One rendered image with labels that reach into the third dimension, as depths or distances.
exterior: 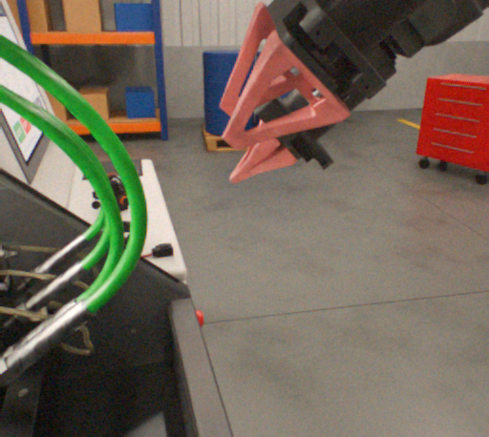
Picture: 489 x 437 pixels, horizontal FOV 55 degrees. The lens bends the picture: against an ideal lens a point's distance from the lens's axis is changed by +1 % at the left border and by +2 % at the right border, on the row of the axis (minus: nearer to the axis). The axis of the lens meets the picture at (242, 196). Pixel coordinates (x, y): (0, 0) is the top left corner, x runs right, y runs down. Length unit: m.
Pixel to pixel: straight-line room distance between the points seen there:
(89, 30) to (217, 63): 1.48
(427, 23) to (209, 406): 0.48
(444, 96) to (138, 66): 4.08
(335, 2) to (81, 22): 5.43
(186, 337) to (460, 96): 4.02
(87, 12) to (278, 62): 5.43
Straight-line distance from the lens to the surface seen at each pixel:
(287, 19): 0.29
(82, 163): 0.45
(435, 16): 0.47
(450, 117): 4.58
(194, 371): 0.66
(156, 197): 1.14
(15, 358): 0.45
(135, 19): 5.65
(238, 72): 0.35
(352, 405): 2.00
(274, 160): 0.49
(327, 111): 0.29
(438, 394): 2.14
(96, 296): 0.41
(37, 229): 0.74
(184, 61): 6.86
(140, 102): 5.79
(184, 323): 0.74
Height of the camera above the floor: 1.39
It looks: 21 degrees down
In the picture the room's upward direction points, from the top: straight up
